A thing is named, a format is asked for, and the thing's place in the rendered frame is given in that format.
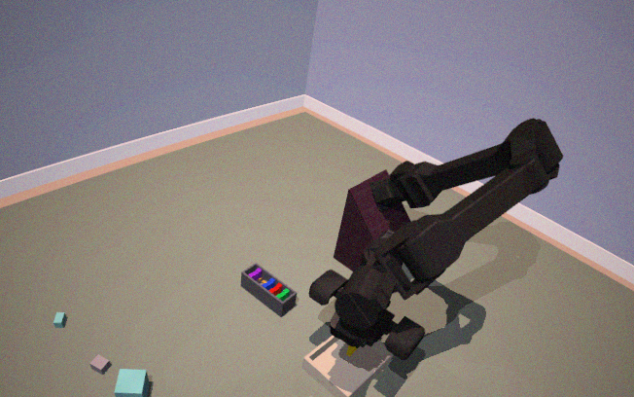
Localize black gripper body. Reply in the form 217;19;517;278
309;270;425;360

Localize small pink block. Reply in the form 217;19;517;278
89;354;111;375

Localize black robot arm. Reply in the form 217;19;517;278
331;119;563;348

